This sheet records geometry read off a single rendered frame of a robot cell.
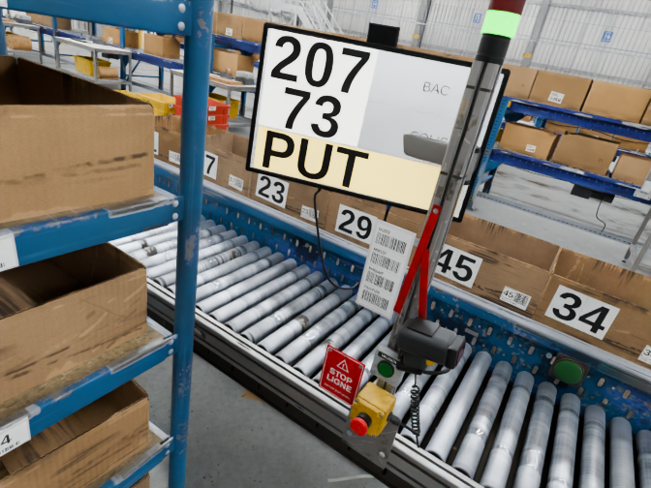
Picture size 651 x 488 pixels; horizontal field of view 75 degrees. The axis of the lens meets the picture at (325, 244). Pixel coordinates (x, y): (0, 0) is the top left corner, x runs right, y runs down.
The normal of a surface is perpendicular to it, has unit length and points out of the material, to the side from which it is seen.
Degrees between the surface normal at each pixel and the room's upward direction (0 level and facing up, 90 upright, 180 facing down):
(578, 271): 90
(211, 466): 0
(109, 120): 90
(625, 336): 91
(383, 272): 90
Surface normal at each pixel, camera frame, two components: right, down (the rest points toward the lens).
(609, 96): -0.52, 0.26
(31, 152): 0.82, 0.38
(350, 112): -0.21, 0.31
